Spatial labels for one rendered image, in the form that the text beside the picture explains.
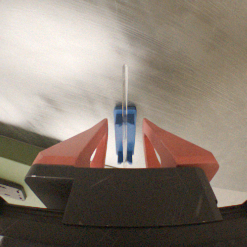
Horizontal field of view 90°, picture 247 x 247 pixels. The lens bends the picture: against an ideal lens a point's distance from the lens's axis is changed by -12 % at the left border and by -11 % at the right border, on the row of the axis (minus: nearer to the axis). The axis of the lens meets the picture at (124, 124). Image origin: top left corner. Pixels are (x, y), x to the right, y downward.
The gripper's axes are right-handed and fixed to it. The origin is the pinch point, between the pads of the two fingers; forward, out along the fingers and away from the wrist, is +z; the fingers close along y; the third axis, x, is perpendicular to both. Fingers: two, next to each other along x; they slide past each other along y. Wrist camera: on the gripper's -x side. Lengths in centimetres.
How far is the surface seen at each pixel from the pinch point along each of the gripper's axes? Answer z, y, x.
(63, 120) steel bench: 8.7, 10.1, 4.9
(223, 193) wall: 40, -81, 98
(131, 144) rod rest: 7.7, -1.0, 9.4
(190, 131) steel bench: 8.7, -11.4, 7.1
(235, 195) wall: 33, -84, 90
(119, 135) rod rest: 7.7, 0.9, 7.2
